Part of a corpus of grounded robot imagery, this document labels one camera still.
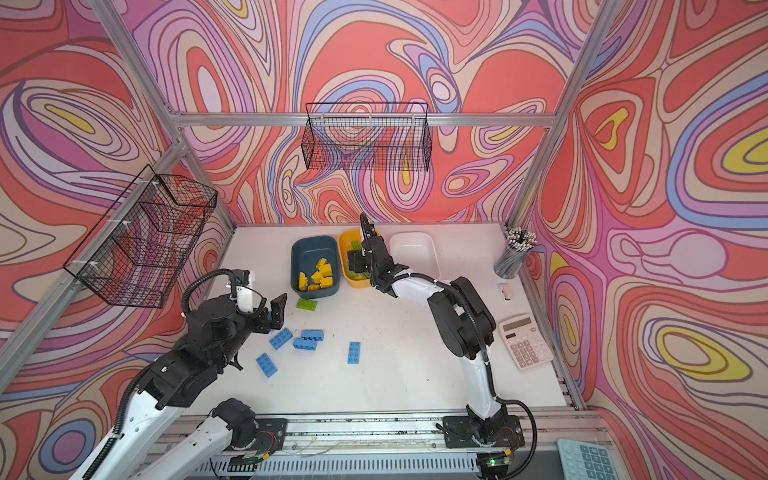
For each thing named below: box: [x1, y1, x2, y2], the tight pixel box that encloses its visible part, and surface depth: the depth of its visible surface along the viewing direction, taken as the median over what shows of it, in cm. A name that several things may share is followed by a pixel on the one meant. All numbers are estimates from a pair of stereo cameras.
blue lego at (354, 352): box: [347, 341, 361, 364], surface depth 88 cm
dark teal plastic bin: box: [290, 235, 340, 299], surface depth 107 cm
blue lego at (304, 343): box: [293, 337, 317, 351], surface depth 89 cm
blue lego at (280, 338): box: [269, 328, 293, 350], surface depth 90 cm
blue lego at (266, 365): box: [256, 353, 278, 378], surface depth 84 cm
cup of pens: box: [494, 226, 538, 280], surface depth 96 cm
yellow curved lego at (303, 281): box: [299, 272, 308, 291], surface depth 101 cm
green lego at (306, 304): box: [296, 298, 318, 311], surface depth 98 cm
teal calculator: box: [557, 438, 617, 480], surface depth 70 cm
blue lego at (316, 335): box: [301, 329, 324, 341], surface depth 90 cm
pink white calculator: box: [498, 314, 554, 371], surface depth 88 cm
